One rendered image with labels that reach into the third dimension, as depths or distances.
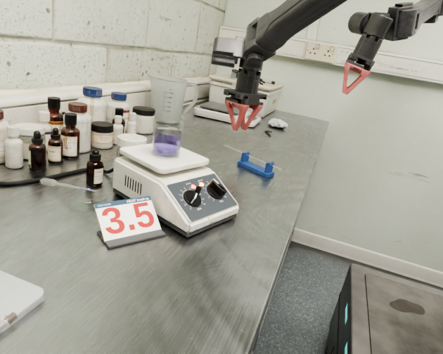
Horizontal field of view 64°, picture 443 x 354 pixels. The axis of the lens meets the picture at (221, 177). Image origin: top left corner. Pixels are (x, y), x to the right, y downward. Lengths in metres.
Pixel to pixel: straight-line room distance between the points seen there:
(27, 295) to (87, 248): 0.11
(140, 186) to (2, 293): 0.26
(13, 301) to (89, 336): 0.09
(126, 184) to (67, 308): 0.27
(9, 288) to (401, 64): 1.80
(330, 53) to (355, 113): 0.33
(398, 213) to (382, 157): 0.33
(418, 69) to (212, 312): 1.69
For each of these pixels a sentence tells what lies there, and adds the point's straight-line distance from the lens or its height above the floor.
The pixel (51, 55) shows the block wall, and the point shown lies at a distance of 1.03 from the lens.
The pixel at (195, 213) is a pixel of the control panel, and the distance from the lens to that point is 0.56.
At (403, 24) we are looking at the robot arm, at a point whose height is 1.16.
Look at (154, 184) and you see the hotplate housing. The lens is 0.57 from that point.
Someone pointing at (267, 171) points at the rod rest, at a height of 0.76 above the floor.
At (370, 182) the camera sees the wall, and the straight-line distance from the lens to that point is 2.08.
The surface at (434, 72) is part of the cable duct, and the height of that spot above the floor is 1.08.
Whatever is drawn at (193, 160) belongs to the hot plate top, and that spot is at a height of 0.84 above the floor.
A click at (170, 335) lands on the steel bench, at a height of 0.75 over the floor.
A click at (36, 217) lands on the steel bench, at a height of 0.75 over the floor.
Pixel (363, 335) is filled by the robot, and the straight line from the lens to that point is 1.13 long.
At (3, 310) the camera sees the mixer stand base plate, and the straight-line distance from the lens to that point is 0.43.
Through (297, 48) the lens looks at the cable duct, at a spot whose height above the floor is 1.08.
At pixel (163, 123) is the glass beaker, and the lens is 0.60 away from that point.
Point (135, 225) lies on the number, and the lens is 0.55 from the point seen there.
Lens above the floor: 1.04
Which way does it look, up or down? 20 degrees down
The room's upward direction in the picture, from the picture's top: 10 degrees clockwise
